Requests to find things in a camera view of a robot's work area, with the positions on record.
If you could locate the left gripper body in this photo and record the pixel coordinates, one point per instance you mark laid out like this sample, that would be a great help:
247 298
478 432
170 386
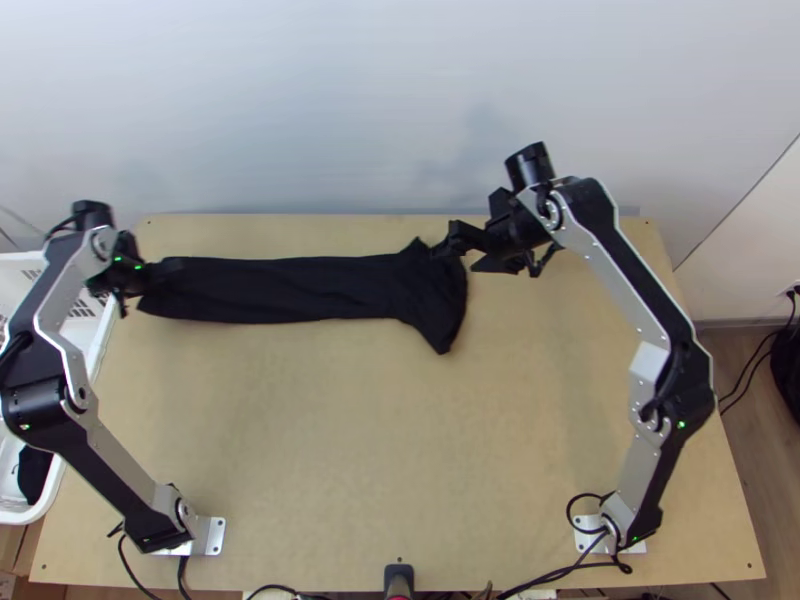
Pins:
145 279

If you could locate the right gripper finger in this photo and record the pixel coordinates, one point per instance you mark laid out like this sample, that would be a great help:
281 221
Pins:
453 250
467 232

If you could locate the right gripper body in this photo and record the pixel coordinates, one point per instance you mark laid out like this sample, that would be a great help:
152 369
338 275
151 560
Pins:
503 244

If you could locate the black t-shirt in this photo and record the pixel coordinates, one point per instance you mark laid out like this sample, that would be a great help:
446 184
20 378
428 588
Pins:
300 287

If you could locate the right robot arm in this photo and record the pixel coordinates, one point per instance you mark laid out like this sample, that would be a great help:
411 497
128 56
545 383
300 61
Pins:
625 275

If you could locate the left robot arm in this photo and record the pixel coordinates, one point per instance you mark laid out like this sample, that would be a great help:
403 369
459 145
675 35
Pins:
62 325

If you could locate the white laundry basket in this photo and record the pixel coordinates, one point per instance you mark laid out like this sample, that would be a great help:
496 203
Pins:
15 275

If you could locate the black garment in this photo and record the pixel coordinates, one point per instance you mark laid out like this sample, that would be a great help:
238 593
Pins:
32 478

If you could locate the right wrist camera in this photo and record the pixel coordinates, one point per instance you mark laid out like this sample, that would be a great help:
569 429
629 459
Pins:
501 201

